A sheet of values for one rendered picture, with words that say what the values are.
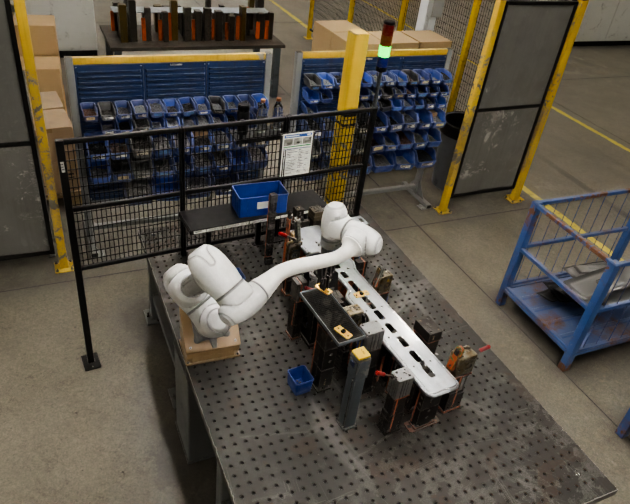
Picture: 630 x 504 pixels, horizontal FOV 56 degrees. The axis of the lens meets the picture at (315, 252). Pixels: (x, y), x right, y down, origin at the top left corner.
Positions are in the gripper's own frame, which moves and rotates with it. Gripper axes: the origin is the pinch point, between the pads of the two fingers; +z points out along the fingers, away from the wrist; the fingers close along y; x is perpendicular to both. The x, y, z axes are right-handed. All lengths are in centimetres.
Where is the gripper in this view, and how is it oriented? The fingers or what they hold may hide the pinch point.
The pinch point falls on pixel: (324, 282)
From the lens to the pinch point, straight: 273.2
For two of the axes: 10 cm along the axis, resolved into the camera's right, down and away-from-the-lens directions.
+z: -1.1, 8.1, 5.8
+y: 6.8, -3.6, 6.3
